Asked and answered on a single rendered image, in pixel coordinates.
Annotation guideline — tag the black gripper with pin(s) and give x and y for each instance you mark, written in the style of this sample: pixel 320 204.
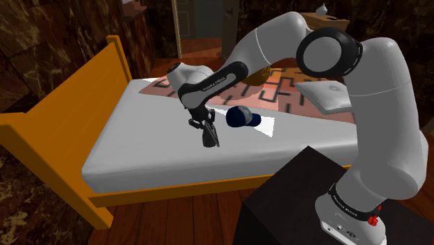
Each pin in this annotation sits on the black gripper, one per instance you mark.
pixel 207 135

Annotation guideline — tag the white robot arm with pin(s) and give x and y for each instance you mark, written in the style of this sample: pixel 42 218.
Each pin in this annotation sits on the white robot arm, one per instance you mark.
pixel 373 101

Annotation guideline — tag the blue and white cap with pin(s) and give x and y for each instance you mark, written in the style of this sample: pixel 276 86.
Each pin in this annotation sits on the blue and white cap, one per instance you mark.
pixel 239 117

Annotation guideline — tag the brown round object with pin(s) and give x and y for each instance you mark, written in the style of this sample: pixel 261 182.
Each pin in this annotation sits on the brown round object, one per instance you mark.
pixel 259 77

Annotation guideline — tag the pink blanket with black pattern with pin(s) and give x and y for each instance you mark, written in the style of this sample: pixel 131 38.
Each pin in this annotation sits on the pink blanket with black pattern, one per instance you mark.
pixel 271 88

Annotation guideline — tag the dark robot stand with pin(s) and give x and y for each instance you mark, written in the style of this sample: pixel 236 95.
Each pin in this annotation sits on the dark robot stand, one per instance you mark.
pixel 288 196

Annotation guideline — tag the dark wooden cabinet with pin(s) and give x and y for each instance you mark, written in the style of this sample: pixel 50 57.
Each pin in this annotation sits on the dark wooden cabinet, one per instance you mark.
pixel 137 40

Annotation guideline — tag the grey panel door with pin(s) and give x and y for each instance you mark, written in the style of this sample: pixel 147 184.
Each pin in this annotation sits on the grey panel door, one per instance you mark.
pixel 185 18

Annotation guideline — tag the grey pillow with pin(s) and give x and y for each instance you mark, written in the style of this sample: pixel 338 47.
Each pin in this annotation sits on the grey pillow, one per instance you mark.
pixel 325 96

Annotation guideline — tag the orange wooden bed white mattress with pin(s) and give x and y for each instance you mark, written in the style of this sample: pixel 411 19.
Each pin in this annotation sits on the orange wooden bed white mattress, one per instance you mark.
pixel 67 101

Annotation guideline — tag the wooden nightstand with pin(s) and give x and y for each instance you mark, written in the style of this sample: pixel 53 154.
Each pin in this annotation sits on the wooden nightstand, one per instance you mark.
pixel 326 23

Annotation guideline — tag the white pointed vase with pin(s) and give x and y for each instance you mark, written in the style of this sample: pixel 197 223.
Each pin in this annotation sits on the white pointed vase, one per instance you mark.
pixel 321 10

